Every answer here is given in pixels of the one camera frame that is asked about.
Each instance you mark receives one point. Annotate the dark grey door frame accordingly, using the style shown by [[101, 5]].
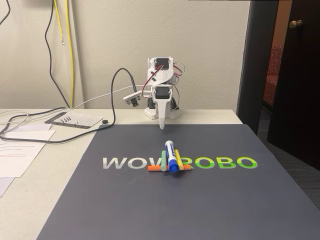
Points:
[[255, 62]]

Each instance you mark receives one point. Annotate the orange chalk stick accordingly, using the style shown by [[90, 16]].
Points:
[[153, 168]]

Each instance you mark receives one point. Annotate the red speckled upholstery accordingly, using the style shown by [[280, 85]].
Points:
[[273, 75]]

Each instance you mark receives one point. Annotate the brass door knob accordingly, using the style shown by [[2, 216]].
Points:
[[296, 23]]

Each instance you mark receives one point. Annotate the dark wooden door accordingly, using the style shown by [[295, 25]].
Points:
[[300, 87]]

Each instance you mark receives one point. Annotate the small black round cap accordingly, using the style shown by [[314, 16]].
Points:
[[105, 121]]

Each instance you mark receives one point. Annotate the blank white paper sheet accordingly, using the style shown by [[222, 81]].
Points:
[[37, 135], [35, 127]]

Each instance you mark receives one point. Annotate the blue dry erase marker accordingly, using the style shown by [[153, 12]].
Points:
[[171, 155]]

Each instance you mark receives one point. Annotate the white printed paper sheet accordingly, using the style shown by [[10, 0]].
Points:
[[20, 160]]

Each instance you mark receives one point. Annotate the dark grey WOWROBO mat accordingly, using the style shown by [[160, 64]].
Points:
[[200, 200]]

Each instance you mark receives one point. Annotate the white gripper camera black lens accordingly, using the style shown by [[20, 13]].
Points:
[[131, 98]]

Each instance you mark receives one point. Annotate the pale grey paper sheet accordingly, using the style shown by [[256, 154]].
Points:
[[5, 186]]

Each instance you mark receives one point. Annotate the black white screw card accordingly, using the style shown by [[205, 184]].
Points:
[[85, 120]]

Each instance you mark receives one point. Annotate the green chalk stick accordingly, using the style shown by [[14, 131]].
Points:
[[163, 160]]

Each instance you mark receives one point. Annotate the yellow chalk stick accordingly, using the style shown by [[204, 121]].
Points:
[[178, 158]]

